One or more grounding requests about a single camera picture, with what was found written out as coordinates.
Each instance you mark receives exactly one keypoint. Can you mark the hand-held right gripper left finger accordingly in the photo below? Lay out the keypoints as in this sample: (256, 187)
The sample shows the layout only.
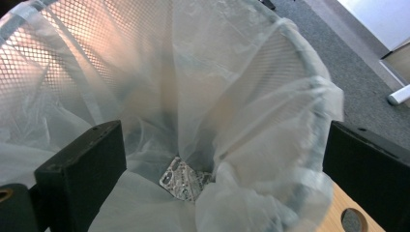
(83, 174)

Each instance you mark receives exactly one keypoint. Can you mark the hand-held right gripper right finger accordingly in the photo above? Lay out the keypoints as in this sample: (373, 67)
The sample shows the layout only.
(370, 174)

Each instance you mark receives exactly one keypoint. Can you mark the silver pill blister pack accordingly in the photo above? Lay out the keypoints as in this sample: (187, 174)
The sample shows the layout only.
(183, 180)

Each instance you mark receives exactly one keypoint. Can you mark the mesh trash bin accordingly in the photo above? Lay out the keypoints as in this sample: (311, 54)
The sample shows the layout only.
(64, 48)

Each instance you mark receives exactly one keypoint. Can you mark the translucent white bin bag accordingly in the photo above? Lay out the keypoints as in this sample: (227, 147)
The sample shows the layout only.
(225, 64)

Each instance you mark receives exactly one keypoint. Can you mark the black metal stand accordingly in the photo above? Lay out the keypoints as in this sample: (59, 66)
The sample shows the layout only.
(267, 4)

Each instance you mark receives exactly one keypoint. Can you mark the white wall panel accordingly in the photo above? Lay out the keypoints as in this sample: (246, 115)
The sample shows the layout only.
(380, 19)

